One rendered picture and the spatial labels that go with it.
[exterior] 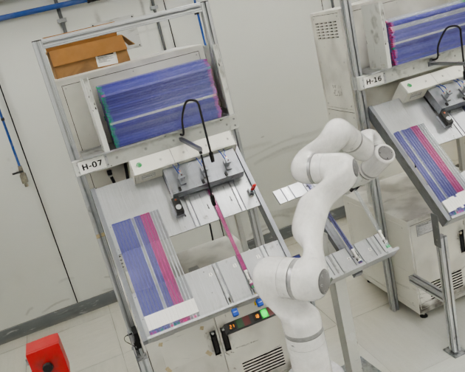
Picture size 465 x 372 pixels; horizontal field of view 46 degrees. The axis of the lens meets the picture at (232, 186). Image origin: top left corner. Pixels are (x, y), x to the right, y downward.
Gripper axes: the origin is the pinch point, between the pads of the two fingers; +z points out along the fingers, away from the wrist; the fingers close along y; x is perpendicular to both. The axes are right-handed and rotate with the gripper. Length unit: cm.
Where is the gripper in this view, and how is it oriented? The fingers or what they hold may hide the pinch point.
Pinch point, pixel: (353, 186)
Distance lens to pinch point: 240.1
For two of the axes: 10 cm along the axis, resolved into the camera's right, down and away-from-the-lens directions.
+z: -1.9, 4.1, 8.9
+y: -8.9, 3.2, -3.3
